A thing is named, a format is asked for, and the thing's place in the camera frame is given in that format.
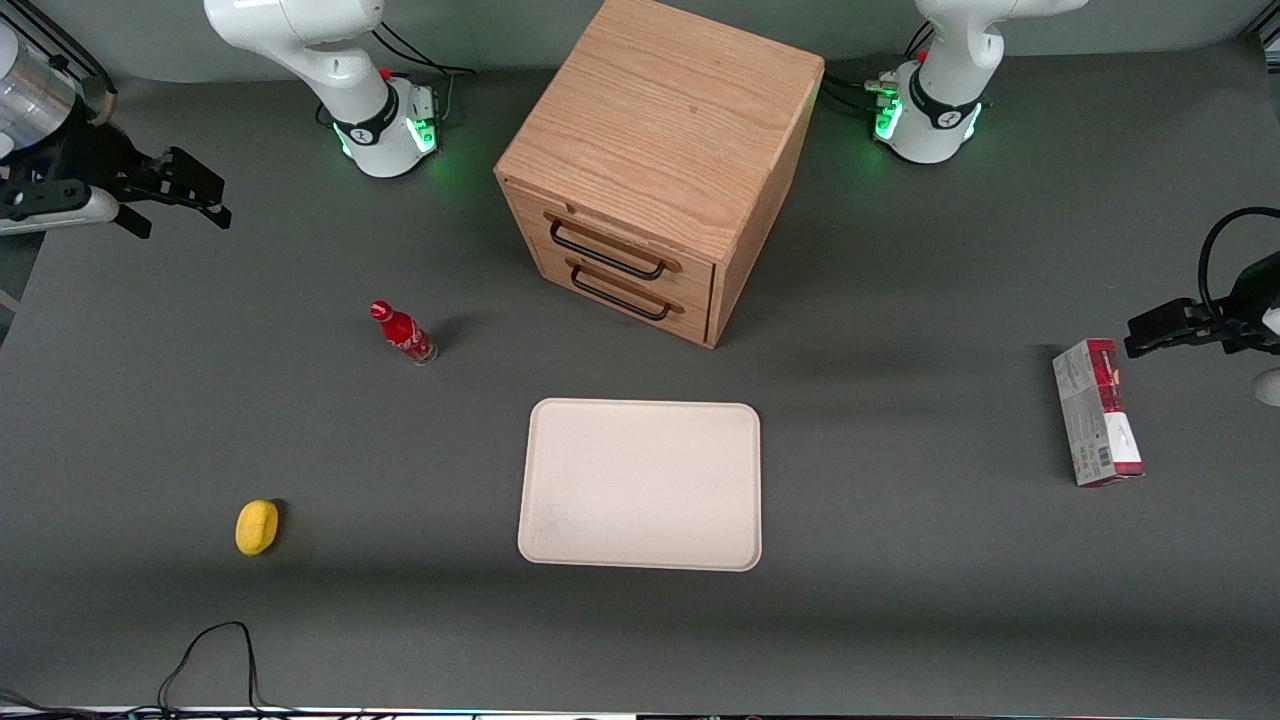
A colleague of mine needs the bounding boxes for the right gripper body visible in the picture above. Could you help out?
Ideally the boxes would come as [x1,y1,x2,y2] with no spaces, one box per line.
[55,115,153,208]

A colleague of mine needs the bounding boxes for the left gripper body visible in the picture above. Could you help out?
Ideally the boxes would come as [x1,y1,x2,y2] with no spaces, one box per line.
[1225,252,1280,357]

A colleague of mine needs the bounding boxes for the black metal drawer handle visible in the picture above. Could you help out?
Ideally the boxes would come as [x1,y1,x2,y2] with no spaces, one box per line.
[544,211,683,281]
[566,256,687,323]

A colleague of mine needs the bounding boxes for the wooden oak drawer cabinet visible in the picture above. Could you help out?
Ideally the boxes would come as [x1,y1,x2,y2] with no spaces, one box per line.
[494,0,826,350]

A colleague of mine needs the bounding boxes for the red and grey carton box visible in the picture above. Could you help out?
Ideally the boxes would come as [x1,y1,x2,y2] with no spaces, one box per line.
[1052,338,1146,488]

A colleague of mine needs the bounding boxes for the red cola bottle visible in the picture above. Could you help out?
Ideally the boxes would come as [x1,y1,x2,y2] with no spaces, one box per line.
[369,300,439,367]

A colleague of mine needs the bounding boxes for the yellow lemon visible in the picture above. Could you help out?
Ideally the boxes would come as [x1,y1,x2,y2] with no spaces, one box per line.
[235,499,280,557]

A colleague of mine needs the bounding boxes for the beige plastic tray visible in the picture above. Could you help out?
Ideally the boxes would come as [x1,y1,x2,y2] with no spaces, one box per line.
[517,398,763,573]

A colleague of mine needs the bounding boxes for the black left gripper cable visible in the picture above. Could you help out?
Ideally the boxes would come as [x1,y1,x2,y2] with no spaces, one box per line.
[1199,206,1280,323]

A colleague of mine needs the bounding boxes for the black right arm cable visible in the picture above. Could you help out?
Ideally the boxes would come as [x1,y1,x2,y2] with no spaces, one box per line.
[0,0,119,121]

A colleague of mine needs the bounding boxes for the black right arm base cables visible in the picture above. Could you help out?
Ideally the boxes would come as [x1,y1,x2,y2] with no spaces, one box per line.
[372,20,477,127]

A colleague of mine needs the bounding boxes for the black arm base cables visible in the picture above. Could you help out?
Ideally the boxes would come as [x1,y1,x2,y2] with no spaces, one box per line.
[820,20,936,123]
[372,20,477,127]

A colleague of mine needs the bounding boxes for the black left arm base cables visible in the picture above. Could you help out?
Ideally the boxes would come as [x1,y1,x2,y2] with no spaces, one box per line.
[820,20,936,123]

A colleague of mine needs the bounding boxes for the thin black cable loop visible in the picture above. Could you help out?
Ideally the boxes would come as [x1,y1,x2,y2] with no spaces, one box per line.
[0,620,301,720]

